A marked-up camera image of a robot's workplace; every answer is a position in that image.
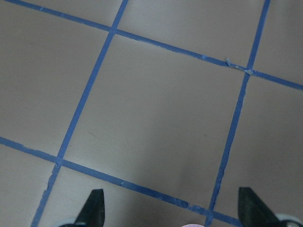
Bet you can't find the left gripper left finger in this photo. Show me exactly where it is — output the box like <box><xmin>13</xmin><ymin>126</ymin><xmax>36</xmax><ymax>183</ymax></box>
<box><xmin>73</xmin><ymin>189</ymin><xmax>105</xmax><ymax>227</ymax></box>

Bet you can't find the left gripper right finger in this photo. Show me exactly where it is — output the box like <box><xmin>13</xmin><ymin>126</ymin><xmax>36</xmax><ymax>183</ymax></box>
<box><xmin>238</xmin><ymin>187</ymin><xmax>280</xmax><ymax>227</ymax></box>

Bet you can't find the pink mesh cup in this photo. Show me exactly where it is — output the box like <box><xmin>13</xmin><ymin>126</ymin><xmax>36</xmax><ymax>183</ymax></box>
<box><xmin>181</xmin><ymin>223</ymin><xmax>204</xmax><ymax>227</ymax></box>

